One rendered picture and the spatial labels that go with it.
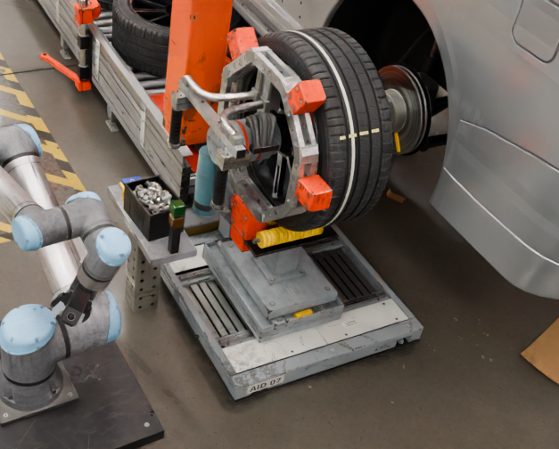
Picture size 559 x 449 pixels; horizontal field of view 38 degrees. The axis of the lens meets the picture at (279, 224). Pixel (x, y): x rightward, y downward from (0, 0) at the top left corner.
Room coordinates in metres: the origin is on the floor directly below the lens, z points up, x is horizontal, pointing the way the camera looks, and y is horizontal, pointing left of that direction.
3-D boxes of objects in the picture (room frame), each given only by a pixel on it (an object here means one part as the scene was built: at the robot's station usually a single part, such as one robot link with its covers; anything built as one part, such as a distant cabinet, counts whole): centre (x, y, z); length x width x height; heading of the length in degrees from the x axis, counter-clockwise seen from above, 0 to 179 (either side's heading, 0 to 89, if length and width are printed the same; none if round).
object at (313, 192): (2.02, -0.08, 0.85); 0.09 x 0.08 x 0.07; 36
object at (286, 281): (2.37, -0.03, 0.32); 0.40 x 0.30 x 0.28; 36
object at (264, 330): (2.40, -0.01, 0.13); 0.50 x 0.36 x 0.10; 36
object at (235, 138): (2.12, 0.15, 1.03); 0.19 x 0.18 x 0.11; 126
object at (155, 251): (2.24, 0.45, 0.44); 0.43 x 0.17 x 0.03; 36
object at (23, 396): (1.53, 0.63, 0.36); 0.19 x 0.19 x 0.10
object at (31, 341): (1.53, 0.62, 0.50); 0.17 x 0.15 x 0.18; 132
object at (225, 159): (2.02, 0.17, 0.93); 0.09 x 0.05 x 0.05; 126
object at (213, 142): (2.23, 0.17, 0.85); 0.21 x 0.14 x 0.14; 126
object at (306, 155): (2.27, 0.11, 0.85); 0.54 x 0.07 x 0.54; 36
